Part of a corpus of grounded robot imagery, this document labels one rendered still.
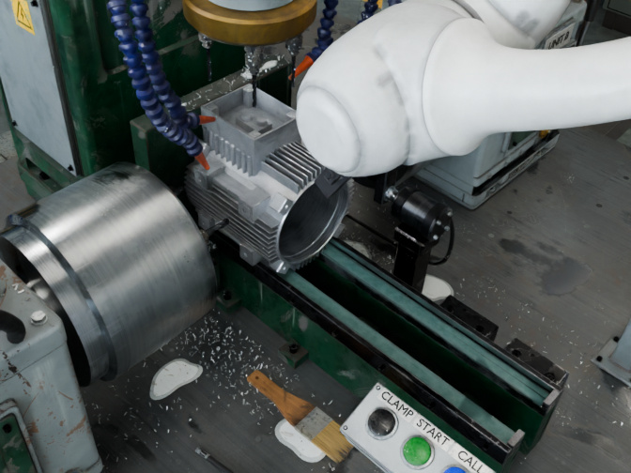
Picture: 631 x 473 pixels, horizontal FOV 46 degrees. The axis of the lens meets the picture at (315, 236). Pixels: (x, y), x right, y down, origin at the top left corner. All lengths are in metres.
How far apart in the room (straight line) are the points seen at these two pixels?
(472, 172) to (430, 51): 0.95
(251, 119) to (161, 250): 0.30
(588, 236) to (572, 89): 1.05
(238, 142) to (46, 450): 0.49
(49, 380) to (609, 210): 1.17
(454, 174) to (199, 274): 0.70
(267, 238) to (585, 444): 0.57
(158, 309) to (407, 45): 0.52
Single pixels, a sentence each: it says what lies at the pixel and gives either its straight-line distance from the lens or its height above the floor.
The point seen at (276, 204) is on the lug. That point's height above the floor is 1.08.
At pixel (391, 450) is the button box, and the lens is 0.84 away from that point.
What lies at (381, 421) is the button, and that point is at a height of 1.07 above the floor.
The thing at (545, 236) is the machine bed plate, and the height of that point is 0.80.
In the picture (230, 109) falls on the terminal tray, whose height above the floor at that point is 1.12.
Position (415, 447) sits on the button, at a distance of 0.83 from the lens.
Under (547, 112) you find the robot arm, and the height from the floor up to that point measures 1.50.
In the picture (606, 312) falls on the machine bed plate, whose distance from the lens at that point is 1.43.
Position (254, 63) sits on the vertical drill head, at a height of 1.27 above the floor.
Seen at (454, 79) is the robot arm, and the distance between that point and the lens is 0.55.
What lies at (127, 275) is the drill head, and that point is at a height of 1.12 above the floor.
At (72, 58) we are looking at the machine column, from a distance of 1.15.
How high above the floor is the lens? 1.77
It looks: 43 degrees down
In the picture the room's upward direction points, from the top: 4 degrees clockwise
